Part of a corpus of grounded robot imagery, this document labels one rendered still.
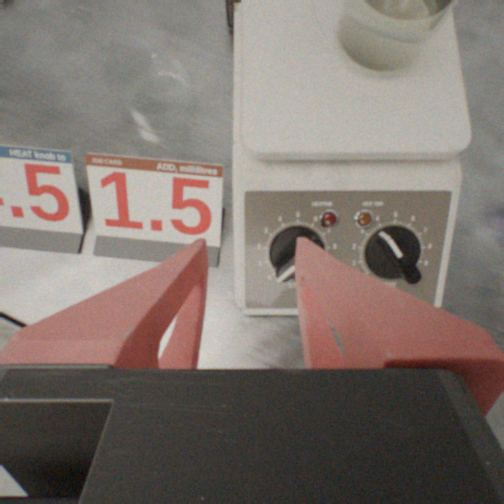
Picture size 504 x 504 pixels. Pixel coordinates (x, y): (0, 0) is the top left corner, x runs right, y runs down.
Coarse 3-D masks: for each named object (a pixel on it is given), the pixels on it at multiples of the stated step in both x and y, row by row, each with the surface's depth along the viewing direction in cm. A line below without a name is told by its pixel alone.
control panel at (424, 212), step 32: (256, 192) 20; (288, 192) 20; (320, 192) 20; (352, 192) 20; (384, 192) 20; (416, 192) 20; (448, 192) 20; (256, 224) 21; (288, 224) 21; (320, 224) 21; (352, 224) 21; (384, 224) 21; (416, 224) 21; (256, 256) 21; (352, 256) 21; (256, 288) 22; (288, 288) 22; (416, 288) 22
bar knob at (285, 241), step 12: (288, 228) 20; (300, 228) 20; (276, 240) 20; (288, 240) 20; (312, 240) 19; (276, 252) 21; (288, 252) 21; (276, 264) 21; (288, 264) 19; (276, 276) 20; (288, 276) 20
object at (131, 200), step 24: (96, 168) 24; (96, 192) 24; (120, 192) 24; (144, 192) 24; (168, 192) 24; (192, 192) 24; (216, 192) 24; (120, 216) 25; (144, 216) 25; (168, 216) 25; (192, 216) 25; (216, 216) 25
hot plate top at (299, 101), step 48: (288, 0) 20; (336, 0) 20; (288, 48) 20; (432, 48) 20; (288, 96) 19; (336, 96) 19; (384, 96) 19; (432, 96) 19; (288, 144) 18; (336, 144) 18; (384, 144) 18; (432, 144) 18
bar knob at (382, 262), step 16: (384, 240) 19; (400, 240) 20; (416, 240) 20; (368, 256) 21; (384, 256) 21; (400, 256) 19; (416, 256) 21; (384, 272) 21; (400, 272) 20; (416, 272) 20
